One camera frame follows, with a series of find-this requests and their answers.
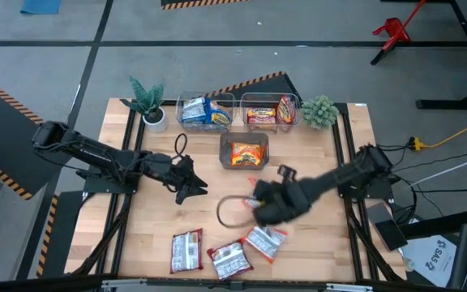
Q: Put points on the red metal floor stand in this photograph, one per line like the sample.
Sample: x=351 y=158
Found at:
x=393 y=30

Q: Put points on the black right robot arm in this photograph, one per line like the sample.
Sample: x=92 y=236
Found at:
x=339 y=174

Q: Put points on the blue Maruchan ramen packet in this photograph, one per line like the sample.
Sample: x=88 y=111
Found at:
x=193 y=110
x=219 y=117

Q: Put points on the black desk beam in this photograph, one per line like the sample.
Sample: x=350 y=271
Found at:
x=440 y=225

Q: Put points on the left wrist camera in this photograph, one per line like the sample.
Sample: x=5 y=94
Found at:
x=185 y=163

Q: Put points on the grey flat device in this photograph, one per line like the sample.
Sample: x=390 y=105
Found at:
x=387 y=227

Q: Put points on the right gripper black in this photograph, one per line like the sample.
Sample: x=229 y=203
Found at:
x=286 y=203

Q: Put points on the silver metal bracket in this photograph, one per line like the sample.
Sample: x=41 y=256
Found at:
x=124 y=283
x=349 y=288

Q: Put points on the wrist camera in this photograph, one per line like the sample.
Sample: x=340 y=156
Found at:
x=287 y=172
x=185 y=163

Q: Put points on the green plant in white pot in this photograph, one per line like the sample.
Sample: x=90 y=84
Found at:
x=148 y=97

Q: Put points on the blue floor mat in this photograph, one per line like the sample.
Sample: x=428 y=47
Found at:
x=41 y=6

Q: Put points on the white printed paper sheet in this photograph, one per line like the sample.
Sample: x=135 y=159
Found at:
x=432 y=259

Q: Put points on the black desk frame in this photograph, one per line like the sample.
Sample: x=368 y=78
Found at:
x=466 y=36

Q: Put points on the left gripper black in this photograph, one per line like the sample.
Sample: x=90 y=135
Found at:
x=181 y=180

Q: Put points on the red Maruchan ramen packet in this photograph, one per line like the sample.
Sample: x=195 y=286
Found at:
x=229 y=260
x=187 y=251
x=261 y=115
x=285 y=110

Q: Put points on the round green succulent plant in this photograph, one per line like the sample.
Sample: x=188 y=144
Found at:
x=319 y=111

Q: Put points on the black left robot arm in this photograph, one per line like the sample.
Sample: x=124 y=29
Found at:
x=95 y=154

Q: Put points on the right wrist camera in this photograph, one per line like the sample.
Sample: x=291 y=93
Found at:
x=287 y=172

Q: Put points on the black hazard-striped floor mat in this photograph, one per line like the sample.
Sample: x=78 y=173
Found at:
x=2 y=134
x=201 y=3
x=61 y=235
x=270 y=87

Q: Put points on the clear plastic bin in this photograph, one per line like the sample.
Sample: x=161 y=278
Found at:
x=181 y=125
x=243 y=126

